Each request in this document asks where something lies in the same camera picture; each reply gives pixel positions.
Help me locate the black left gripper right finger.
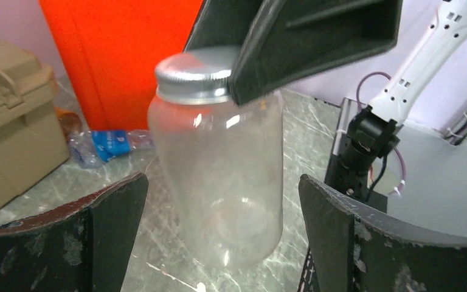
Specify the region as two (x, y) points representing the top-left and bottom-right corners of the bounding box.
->
(298, 174), (467, 291)

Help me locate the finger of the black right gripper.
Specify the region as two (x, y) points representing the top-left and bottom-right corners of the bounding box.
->
(185, 0), (402, 105)

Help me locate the clear jar silver lid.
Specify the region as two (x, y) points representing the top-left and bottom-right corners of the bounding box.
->
(147, 46), (283, 268)

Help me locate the orange plastic bin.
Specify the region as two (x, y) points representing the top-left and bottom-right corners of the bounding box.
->
(40, 0), (201, 130)

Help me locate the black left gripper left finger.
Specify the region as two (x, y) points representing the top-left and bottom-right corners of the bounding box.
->
(0, 172), (149, 291)

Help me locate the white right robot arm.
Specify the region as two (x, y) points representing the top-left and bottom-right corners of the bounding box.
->
(184, 1), (467, 202)

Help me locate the orange bottle behind toolbox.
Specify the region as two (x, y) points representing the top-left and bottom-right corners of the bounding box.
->
(55, 107), (83, 142)

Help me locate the tan plastic toolbox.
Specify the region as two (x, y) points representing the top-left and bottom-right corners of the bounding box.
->
(0, 40), (69, 209)

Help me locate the blue label bottle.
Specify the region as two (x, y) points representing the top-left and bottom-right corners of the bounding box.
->
(68, 130), (154, 169)

